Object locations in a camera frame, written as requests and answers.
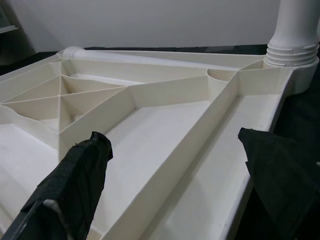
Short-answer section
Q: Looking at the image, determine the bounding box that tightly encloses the black table cloth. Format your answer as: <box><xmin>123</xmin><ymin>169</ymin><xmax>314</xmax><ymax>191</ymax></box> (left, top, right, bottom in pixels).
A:
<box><xmin>0</xmin><ymin>44</ymin><xmax>320</xmax><ymax>240</ymax></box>

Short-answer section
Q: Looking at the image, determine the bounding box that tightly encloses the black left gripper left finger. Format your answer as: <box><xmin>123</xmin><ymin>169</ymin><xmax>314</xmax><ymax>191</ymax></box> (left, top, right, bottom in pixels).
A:
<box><xmin>0</xmin><ymin>130</ymin><xmax>114</xmax><ymax>240</ymax></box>

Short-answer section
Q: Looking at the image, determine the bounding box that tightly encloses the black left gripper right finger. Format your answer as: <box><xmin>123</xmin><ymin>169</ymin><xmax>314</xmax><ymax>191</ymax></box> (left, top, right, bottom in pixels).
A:
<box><xmin>236</xmin><ymin>127</ymin><xmax>320</xmax><ymax>240</ymax></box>

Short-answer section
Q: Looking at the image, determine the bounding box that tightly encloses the white plastic table leg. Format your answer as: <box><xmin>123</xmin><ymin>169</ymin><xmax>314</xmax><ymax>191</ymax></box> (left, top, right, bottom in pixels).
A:
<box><xmin>56</xmin><ymin>45</ymin><xmax>266</xmax><ymax>76</ymax></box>
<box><xmin>264</xmin><ymin>0</ymin><xmax>320</xmax><ymax>69</ymax></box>

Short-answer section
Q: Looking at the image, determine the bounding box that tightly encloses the cream plastic table top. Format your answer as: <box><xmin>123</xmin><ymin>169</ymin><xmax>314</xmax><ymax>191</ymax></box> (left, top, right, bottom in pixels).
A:
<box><xmin>0</xmin><ymin>44</ymin><xmax>320</xmax><ymax>240</ymax></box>

